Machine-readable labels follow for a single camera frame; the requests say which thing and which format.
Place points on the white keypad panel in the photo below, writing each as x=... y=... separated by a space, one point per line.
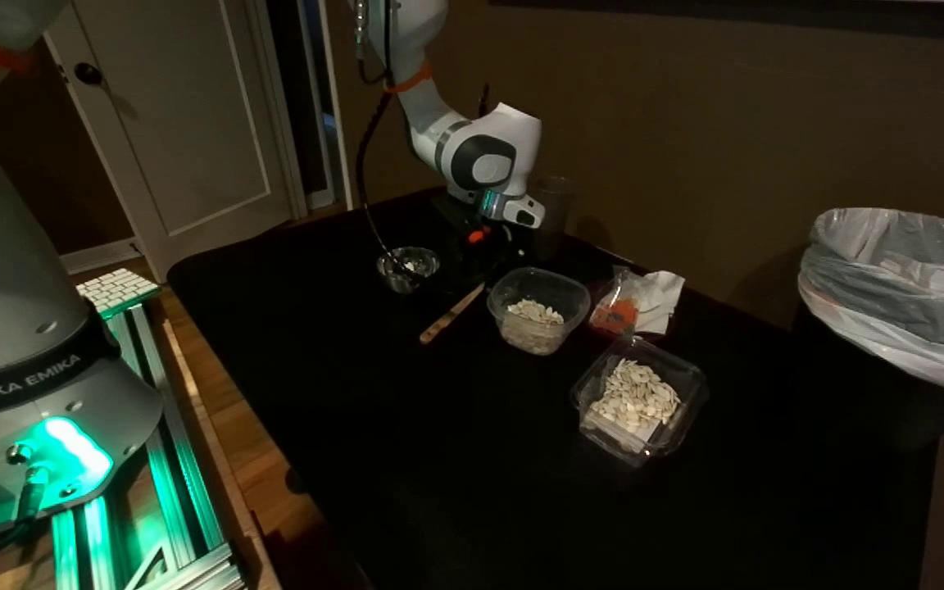
x=116 y=290

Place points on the wooden spoon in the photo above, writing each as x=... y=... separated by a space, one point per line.
x=451 y=317

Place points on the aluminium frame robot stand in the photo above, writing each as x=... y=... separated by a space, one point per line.
x=134 y=513

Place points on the round clear plastic container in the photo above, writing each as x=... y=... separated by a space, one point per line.
x=535 y=308

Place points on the trash bin with white liner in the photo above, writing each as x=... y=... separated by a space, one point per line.
x=875 y=280

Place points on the white door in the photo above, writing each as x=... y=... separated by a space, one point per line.
x=190 y=120

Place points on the dark glass cup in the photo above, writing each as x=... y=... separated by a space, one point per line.
x=554 y=199

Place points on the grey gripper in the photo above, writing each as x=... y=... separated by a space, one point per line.
x=520 y=212

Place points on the square clear plastic container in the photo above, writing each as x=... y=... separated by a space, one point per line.
x=638 y=400

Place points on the white plastic bag with orange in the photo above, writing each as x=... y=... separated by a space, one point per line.
x=638 y=302

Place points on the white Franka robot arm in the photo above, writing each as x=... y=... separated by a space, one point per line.
x=41 y=308

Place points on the small glass bowl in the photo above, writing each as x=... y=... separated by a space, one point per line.
x=409 y=268

